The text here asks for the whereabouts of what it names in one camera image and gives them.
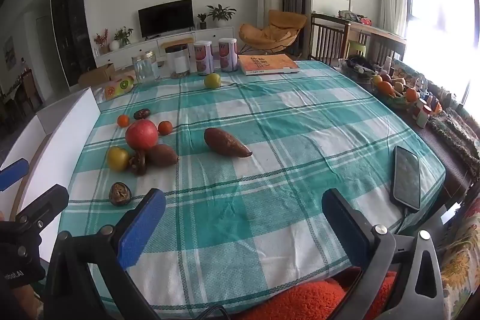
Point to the black television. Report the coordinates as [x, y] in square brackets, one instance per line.
[166, 18]

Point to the orange fluffy cushion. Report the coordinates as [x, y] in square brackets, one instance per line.
[300, 299]

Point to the dining table and chairs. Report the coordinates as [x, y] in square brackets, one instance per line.
[18, 95]

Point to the dark red date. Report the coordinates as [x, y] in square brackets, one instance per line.
[142, 114]

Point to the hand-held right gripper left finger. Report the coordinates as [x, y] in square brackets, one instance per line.
[142, 226]

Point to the brown dried fruit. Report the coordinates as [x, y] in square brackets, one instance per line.
[138, 163]

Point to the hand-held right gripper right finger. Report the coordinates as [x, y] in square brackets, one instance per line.
[345, 226]

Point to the floral patterned blanket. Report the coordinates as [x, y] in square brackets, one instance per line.
[461, 241]

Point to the glass jar gold lid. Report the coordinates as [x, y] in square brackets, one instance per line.
[145, 68]

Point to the white cardboard box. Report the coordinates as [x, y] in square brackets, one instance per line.
[56, 140]

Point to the glass jar black lid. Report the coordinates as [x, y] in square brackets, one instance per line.
[178, 61]

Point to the long brown fruit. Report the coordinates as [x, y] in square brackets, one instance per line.
[227, 142]

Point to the fruit printed carton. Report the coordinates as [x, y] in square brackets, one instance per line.
[118, 87]

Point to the brown cardboard box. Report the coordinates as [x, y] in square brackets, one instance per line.
[95, 76]

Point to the red apple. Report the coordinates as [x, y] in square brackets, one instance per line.
[141, 134]

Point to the orange lounge chair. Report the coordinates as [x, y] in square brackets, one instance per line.
[273, 29]

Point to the green plant in vase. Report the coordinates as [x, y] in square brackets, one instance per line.
[123, 35]

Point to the black tray with items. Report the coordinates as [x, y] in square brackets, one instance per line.
[358, 65]

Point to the small wooden stool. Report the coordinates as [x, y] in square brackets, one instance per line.
[176, 41]

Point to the wooden desk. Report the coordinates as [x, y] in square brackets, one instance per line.
[375, 29]

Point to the yellow round fruit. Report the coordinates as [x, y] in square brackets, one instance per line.
[117, 158]

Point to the yellow-green round fruit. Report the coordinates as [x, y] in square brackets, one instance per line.
[212, 80]

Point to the white television cabinet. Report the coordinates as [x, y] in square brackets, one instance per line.
[127, 55]

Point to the wicker fruit basket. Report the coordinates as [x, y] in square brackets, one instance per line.
[393, 93]

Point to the dark wrinkled passion fruit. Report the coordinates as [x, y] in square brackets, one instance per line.
[120, 194]

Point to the orange book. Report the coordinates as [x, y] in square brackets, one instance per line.
[268, 64]

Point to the black glass display cabinet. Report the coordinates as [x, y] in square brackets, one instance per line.
[73, 24]

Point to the small potted plant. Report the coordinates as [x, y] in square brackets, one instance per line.
[202, 21]

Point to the dark wooden chair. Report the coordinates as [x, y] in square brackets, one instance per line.
[328, 39]
[386, 46]

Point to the pink can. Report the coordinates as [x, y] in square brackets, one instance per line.
[203, 58]
[228, 54]

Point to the green stool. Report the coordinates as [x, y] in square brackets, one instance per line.
[356, 48]

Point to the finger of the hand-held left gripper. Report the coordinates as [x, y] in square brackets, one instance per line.
[43, 207]
[13, 174]

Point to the white bottles with red caps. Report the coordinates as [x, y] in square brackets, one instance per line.
[425, 113]

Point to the large potted green plant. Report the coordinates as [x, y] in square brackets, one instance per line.
[221, 13]

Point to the red flowers in vase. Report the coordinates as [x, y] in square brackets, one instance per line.
[100, 39]

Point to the round white vase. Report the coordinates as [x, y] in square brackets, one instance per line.
[114, 45]

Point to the oval brown fruit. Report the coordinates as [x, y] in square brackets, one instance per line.
[162, 155]

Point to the green checked tablecloth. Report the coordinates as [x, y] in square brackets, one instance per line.
[262, 140]

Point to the small orange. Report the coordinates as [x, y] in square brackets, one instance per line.
[123, 121]
[165, 128]

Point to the black smartphone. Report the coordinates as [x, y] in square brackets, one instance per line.
[406, 177]

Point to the framed wall picture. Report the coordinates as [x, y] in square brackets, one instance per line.
[9, 54]

